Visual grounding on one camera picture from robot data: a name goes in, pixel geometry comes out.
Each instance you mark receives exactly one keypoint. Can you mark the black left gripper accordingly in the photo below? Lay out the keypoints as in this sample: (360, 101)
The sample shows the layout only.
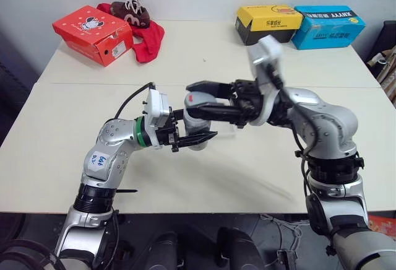
(168, 135)

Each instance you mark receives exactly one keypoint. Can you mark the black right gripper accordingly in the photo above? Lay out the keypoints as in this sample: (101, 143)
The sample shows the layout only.
(247, 96)

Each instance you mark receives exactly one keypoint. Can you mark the grey jar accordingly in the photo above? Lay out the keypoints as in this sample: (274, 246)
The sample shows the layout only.
(198, 126)

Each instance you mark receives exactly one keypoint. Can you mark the grey jar lid red sticker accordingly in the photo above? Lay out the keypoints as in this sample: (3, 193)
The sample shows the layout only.
(201, 99)

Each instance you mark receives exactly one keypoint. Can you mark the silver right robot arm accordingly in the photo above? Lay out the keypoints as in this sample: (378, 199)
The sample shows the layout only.
(334, 121)

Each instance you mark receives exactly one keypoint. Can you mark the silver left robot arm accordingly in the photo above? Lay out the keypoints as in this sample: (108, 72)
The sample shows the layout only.
(106, 146)

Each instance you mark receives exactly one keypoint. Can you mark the yellow and black cardboard box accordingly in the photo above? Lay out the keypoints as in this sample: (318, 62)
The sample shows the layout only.
(266, 22)

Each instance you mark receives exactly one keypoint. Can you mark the blue cardboard box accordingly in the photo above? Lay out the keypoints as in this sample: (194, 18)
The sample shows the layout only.
(328, 28)

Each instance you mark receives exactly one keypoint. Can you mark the red shoe box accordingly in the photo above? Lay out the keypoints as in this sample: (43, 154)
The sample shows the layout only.
(89, 31)

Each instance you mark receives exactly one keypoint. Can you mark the red cloth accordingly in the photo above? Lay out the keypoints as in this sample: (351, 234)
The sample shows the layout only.
(150, 42)

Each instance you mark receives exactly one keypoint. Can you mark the brown shoe white laces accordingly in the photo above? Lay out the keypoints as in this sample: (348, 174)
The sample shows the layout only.
(133, 13)

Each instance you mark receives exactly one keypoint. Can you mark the dark rounded shape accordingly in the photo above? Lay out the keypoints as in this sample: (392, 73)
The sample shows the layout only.
(238, 248)
(164, 251)

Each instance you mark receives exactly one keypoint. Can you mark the cardboard clutter pile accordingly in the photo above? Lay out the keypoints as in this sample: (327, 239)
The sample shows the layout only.
(385, 68)

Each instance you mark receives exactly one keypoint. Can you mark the red packet on floor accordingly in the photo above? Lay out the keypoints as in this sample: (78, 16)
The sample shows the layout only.
(382, 225)

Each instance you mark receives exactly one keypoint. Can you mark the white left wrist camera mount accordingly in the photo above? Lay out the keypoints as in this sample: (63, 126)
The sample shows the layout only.
(157, 109)

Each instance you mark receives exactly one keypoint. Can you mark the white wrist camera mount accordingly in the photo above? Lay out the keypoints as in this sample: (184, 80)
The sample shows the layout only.
(266, 51)
(157, 109)

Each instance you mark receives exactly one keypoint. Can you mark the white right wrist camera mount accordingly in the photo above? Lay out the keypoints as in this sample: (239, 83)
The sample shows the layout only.
(266, 51)

